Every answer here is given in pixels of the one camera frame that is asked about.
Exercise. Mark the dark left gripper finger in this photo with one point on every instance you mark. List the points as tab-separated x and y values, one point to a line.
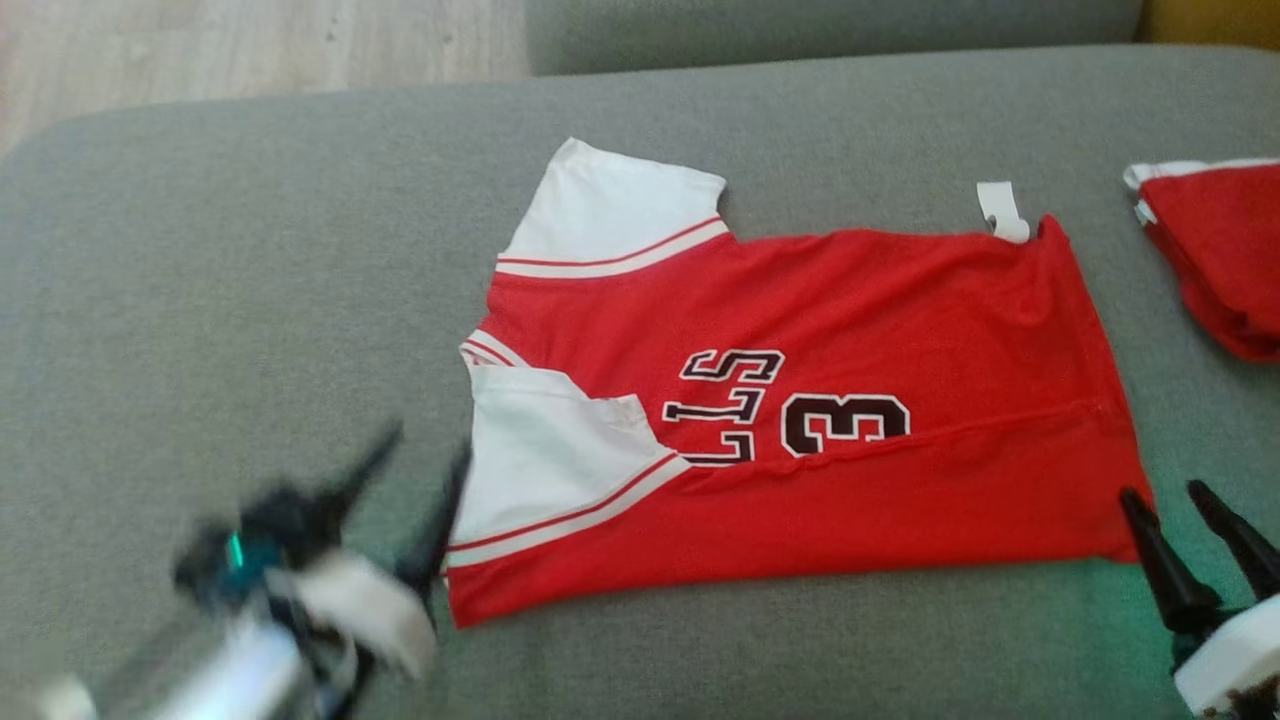
360	480
435	545

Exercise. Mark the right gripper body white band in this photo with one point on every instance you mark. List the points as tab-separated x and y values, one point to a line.
1235	660

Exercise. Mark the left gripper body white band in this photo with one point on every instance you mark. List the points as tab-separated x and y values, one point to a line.
350	610

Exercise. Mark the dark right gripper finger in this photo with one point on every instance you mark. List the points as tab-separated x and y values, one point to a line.
1170	575
1250	555

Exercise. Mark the plain red garment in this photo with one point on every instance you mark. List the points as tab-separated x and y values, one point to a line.
1225	260

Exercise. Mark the red white number jersey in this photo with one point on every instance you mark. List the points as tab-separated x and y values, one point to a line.
850	330

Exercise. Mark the grey sofa seat cushion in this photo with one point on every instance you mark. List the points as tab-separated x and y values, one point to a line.
250	300

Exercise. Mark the yellow cushion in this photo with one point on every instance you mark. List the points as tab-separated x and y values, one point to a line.
1215	18

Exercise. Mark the grey sofa back cushion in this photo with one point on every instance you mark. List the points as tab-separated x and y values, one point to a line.
820	30

